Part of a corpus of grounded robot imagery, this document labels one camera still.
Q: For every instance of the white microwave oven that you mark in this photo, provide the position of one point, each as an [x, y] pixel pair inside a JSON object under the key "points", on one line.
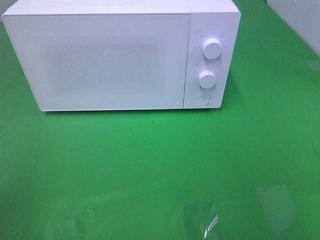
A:
{"points": [[208, 18]]}

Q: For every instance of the white microwave door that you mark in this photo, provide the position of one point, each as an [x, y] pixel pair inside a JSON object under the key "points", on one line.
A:
{"points": [[88, 62]]}

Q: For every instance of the white microwave knob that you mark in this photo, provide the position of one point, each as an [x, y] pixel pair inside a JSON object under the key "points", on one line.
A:
{"points": [[207, 79], [212, 48]]}

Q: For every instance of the round microwave door button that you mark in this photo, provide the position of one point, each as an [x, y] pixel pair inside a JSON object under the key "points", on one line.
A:
{"points": [[203, 99]]}

